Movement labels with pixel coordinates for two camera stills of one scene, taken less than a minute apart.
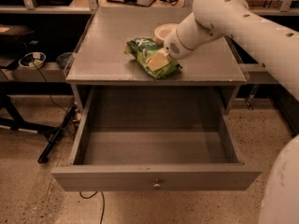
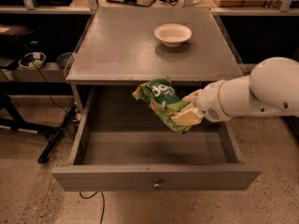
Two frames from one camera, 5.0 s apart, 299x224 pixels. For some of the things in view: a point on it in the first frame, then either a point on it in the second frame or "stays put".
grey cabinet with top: (100, 59) stays put
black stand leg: (12, 119) stays put
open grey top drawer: (155, 138) stays put
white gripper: (173, 46) -> (209, 103)
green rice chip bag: (142, 49) -> (161, 93)
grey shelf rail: (45, 73) stays put
